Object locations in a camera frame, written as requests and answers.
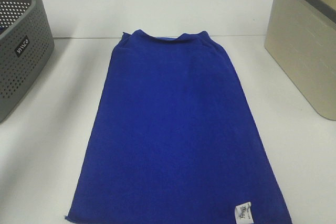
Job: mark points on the blue microfibre towel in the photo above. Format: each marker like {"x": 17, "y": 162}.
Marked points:
{"x": 174, "y": 140}

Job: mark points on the beige plastic storage bin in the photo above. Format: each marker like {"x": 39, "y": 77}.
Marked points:
{"x": 301, "y": 38}

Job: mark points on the grey perforated plastic basket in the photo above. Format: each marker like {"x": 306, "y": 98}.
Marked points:
{"x": 26, "y": 45}

